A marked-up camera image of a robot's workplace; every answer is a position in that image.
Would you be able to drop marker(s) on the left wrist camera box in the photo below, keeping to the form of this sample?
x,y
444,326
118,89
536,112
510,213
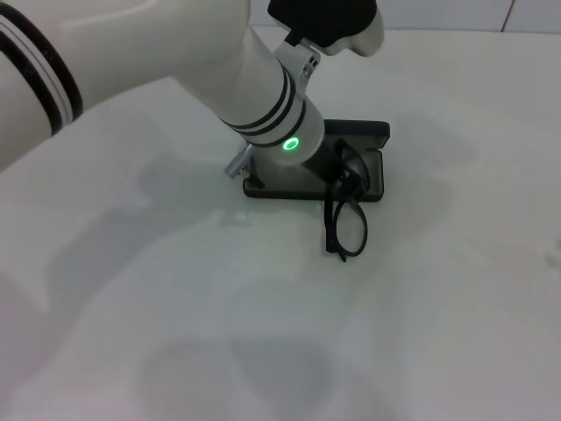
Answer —
x,y
324,17

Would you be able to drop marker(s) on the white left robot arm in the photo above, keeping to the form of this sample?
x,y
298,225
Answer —
x,y
175,48

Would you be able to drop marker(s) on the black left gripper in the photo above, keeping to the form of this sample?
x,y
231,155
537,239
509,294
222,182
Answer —
x,y
328,164

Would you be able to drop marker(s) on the black glasses case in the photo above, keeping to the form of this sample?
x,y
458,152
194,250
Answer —
x,y
285,186

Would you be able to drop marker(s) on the black glasses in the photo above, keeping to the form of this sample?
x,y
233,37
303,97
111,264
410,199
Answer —
x,y
329,237

